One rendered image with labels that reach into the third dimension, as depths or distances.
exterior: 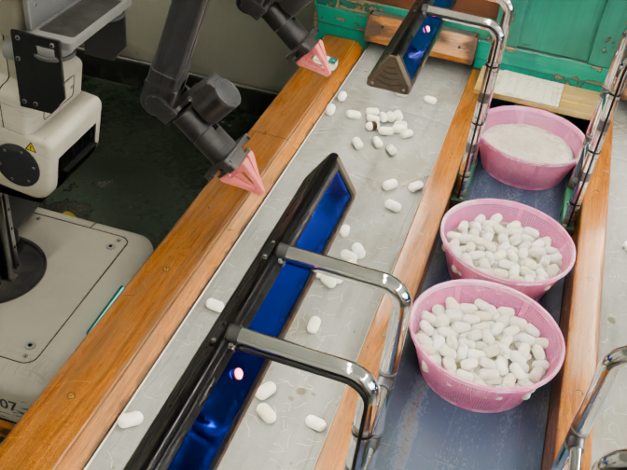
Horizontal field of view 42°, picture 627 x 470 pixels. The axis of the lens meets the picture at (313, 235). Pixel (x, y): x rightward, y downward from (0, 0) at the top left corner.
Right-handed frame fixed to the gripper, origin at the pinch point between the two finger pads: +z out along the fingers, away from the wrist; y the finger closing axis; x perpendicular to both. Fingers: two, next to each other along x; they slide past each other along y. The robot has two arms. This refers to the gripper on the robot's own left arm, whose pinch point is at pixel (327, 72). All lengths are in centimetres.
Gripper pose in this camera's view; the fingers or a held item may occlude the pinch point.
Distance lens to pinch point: 194.5
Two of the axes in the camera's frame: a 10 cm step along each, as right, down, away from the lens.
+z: 6.7, 7.0, 2.4
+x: -6.8, 4.3, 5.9
